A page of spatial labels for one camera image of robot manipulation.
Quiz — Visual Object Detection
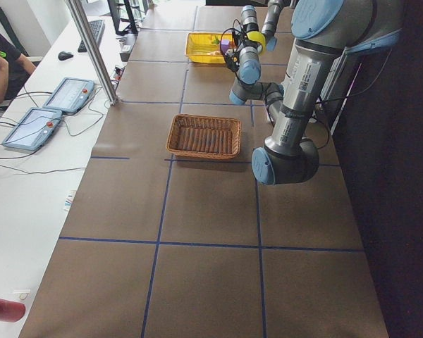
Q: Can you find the yellow tape roll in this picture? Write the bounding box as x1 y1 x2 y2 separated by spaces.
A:
246 30 266 54

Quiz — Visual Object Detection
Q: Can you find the brown wicker basket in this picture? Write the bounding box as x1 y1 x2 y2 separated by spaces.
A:
166 114 241 160

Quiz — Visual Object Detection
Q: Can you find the yellow plastic basket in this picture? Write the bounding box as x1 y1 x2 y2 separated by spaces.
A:
185 32 237 64

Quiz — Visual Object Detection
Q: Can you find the toy croissant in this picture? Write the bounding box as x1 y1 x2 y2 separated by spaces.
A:
207 51 222 56

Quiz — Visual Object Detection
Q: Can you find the purple foam block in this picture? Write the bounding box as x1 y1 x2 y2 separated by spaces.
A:
220 39 231 54

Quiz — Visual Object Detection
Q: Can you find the upper teach pendant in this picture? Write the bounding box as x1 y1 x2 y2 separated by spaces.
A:
42 77 94 114

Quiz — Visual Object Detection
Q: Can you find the teach pendant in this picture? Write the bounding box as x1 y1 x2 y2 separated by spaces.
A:
1 108 63 151
42 77 94 114

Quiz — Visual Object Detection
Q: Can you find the black monitor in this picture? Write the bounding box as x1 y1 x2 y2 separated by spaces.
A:
107 0 146 36

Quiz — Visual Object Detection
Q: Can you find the lower teach pendant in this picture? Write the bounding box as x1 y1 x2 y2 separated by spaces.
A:
1 108 63 151

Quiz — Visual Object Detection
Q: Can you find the black keyboard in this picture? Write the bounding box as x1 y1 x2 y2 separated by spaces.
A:
78 19 105 53

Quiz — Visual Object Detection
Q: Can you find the black computer mouse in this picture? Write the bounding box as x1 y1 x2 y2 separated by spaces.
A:
58 51 74 61

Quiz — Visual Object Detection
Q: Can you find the red cylinder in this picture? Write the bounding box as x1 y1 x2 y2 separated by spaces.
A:
0 299 26 323

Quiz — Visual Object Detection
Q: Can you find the aluminium frame post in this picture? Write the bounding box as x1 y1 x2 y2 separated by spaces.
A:
66 0 118 106

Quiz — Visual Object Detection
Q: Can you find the camera cable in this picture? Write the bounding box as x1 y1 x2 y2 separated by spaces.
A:
219 19 250 54

